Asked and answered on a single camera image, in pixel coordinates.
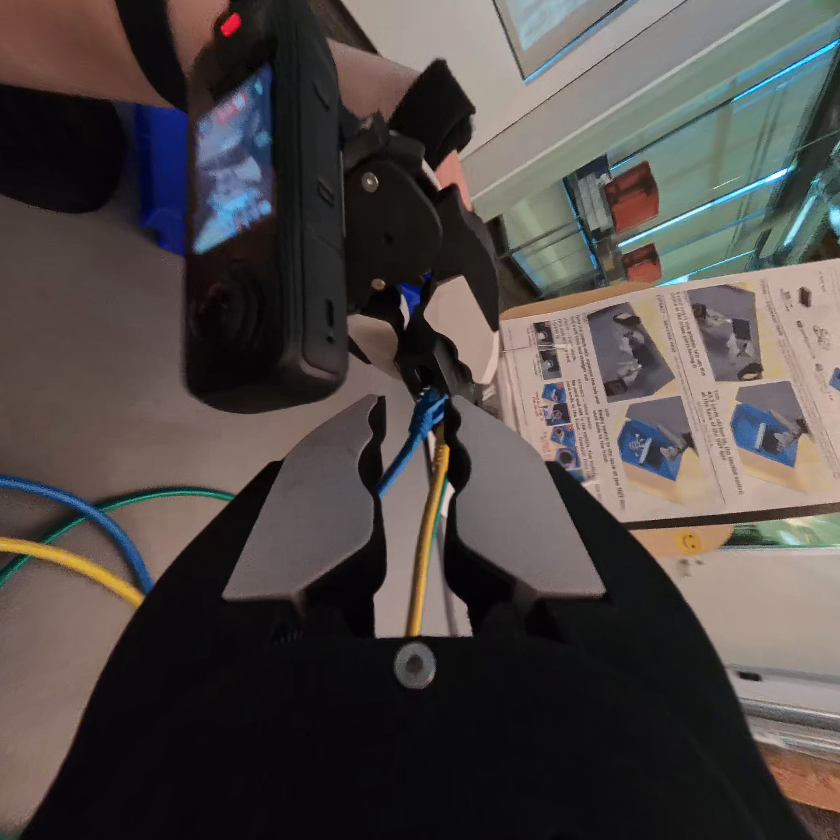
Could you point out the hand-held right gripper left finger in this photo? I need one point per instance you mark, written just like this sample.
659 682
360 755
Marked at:
308 512

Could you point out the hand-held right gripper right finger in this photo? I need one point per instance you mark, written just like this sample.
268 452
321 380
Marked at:
525 518

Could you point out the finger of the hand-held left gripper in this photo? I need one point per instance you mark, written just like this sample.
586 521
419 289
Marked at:
371 338
466 328

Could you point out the black ethernet switch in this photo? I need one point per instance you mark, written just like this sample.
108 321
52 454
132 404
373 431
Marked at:
420 361

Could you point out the blue plastic bin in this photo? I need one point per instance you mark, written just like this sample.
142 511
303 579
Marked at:
164 184

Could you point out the person's left forearm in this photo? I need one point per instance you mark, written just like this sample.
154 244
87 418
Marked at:
65 46

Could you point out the person's left hand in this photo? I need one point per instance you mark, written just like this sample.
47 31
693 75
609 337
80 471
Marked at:
367 85

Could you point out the small orange 3D printer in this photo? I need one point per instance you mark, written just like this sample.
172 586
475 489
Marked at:
640 262

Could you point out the wooden instruction board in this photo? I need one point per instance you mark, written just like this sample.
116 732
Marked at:
689 394

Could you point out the large orange 3D printer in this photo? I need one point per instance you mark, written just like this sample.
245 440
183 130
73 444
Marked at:
633 193

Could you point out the framed wall panel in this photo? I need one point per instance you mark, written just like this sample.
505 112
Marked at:
558 26

